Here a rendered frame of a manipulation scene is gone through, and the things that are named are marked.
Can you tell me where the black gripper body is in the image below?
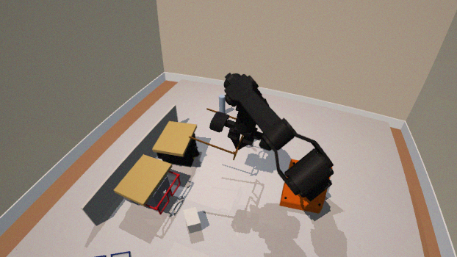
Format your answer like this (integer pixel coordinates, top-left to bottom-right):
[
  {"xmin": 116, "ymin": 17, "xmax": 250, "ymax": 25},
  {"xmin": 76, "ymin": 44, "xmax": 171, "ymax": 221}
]
[{"xmin": 209, "ymin": 111, "xmax": 272, "ymax": 151}]

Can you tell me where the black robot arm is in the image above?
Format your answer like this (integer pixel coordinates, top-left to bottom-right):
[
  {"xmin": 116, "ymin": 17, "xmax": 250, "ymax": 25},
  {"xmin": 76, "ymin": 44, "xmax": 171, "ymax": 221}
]
[{"xmin": 224, "ymin": 73, "xmax": 334, "ymax": 201}]

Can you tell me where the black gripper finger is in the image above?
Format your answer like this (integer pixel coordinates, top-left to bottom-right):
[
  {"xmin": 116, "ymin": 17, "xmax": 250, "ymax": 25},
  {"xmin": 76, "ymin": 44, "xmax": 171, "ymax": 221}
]
[
  {"xmin": 228, "ymin": 134, "xmax": 240, "ymax": 149},
  {"xmin": 238, "ymin": 136, "xmax": 253, "ymax": 150}
]

